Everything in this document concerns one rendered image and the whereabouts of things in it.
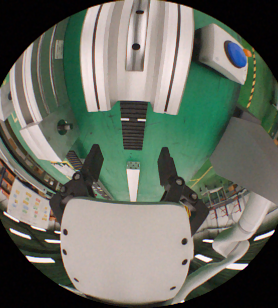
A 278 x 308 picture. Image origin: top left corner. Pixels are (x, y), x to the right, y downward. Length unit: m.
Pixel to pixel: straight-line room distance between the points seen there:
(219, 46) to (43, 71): 0.24
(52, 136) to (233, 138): 0.40
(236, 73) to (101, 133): 0.29
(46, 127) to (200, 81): 0.28
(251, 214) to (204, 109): 0.36
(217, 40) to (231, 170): 0.29
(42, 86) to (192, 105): 0.27
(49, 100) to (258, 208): 0.56
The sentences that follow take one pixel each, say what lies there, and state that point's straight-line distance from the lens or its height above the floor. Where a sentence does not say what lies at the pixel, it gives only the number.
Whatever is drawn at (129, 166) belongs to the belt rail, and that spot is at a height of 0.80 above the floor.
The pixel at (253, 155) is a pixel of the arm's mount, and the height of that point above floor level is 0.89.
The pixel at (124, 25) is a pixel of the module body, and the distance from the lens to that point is 0.15.
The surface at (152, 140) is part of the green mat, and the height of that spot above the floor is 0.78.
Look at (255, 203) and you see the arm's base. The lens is 0.39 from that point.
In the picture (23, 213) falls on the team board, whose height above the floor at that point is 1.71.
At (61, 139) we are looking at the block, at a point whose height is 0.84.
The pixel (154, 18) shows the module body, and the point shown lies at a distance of 0.16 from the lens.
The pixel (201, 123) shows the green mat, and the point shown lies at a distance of 0.24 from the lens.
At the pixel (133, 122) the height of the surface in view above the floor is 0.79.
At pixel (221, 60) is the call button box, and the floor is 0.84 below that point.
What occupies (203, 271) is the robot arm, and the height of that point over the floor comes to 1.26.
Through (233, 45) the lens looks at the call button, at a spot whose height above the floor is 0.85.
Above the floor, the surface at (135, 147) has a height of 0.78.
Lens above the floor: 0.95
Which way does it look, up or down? 42 degrees down
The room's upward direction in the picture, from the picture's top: 180 degrees counter-clockwise
